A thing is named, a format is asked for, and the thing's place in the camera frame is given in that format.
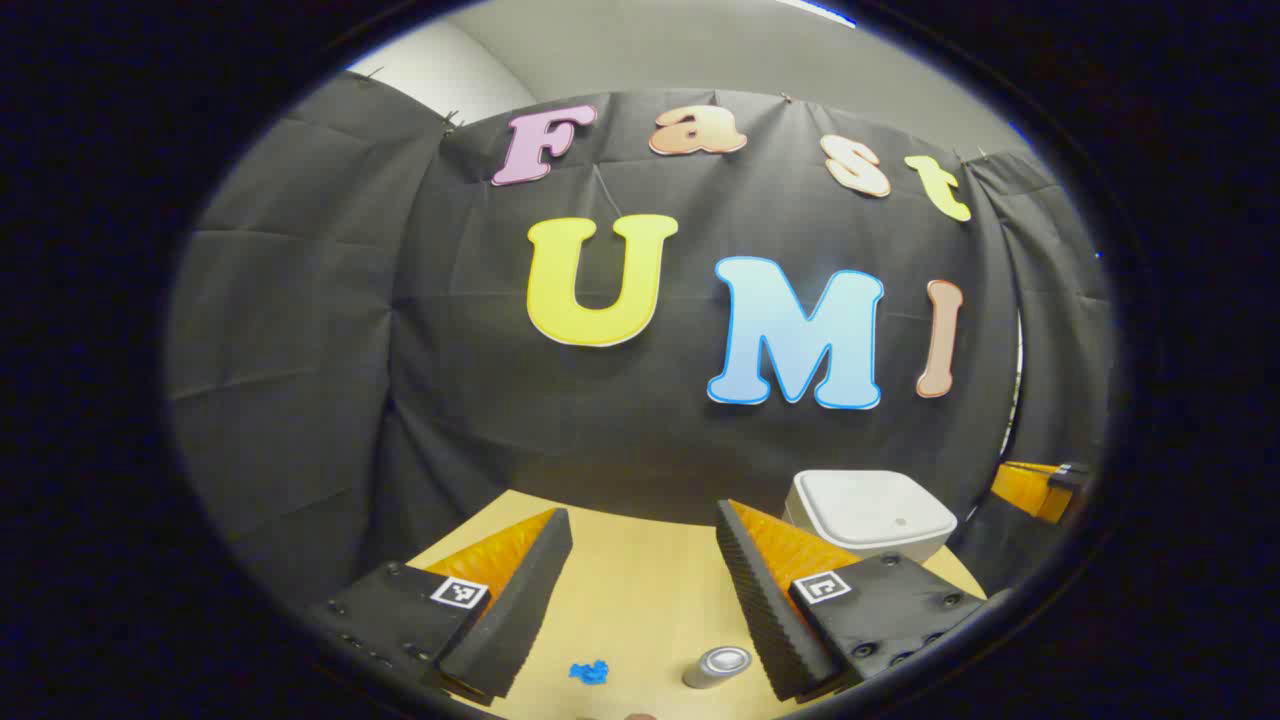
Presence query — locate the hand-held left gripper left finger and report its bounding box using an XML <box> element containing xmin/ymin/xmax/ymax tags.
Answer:
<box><xmin>305</xmin><ymin>507</ymin><xmax>574</xmax><ymax>706</ymax></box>

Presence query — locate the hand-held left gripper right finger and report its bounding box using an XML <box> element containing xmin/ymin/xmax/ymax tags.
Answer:
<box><xmin>715</xmin><ymin>499</ymin><xmax>991</xmax><ymax>703</ymax></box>

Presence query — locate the silver pop can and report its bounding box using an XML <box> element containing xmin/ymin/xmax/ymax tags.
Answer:
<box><xmin>682</xmin><ymin>646</ymin><xmax>754</xmax><ymax>690</ymax></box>

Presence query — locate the white desktop garbage bin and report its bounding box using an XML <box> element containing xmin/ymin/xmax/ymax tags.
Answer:
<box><xmin>783</xmin><ymin>470</ymin><xmax>959</xmax><ymax>566</ymax></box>

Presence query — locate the wooden desktop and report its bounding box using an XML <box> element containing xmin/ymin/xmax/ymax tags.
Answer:
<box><xmin>405</xmin><ymin>488</ymin><xmax>991</xmax><ymax>720</ymax></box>

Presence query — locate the black backdrop cloth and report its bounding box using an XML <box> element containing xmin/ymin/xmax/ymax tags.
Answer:
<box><xmin>165</xmin><ymin>70</ymin><xmax>1116</xmax><ymax>611</ymax></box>

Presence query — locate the ceiling light panel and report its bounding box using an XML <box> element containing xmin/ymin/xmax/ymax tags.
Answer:
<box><xmin>778</xmin><ymin>0</ymin><xmax>858</xmax><ymax>28</ymax></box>

